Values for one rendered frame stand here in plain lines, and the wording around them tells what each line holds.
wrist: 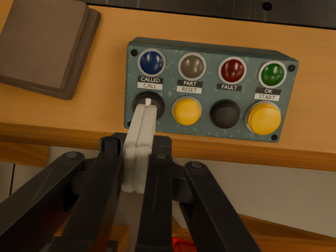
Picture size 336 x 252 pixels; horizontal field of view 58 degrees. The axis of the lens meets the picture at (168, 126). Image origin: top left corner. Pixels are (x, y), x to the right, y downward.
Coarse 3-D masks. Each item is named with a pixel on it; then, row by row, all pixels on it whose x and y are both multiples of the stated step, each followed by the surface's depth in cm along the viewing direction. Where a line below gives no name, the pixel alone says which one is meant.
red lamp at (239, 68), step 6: (228, 60) 26; (234, 60) 26; (222, 66) 26; (228, 66) 26; (234, 66) 26; (240, 66) 26; (222, 72) 26; (228, 72) 26; (234, 72) 26; (240, 72) 26; (228, 78) 26; (234, 78) 26
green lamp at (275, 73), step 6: (270, 66) 26; (276, 66) 26; (264, 72) 26; (270, 72) 26; (276, 72) 26; (282, 72) 26; (264, 78) 26; (270, 78) 26; (276, 78) 26; (282, 78) 26; (270, 84) 26; (276, 84) 27
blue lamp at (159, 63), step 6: (144, 54) 26; (150, 54) 26; (156, 54) 26; (144, 60) 26; (150, 60) 26; (156, 60) 26; (162, 60) 26; (144, 66) 26; (150, 66) 26; (156, 66) 26; (162, 66) 26; (150, 72) 26; (156, 72) 26
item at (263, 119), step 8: (264, 104) 27; (256, 112) 27; (264, 112) 27; (272, 112) 27; (248, 120) 27; (256, 120) 27; (264, 120) 27; (272, 120) 27; (280, 120) 27; (256, 128) 27; (264, 128) 27; (272, 128) 27
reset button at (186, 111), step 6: (180, 102) 27; (186, 102) 26; (192, 102) 27; (174, 108) 27; (180, 108) 26; (186, 108) 26; (192, 108) 26; (198, 108) 27; (174, 114) 27; (180, 114) 27; (186, 114) 27; (192, 114) 27; (198, 114) 27; (180, 120) 27; (186, 120) 27; (192, 120) 27
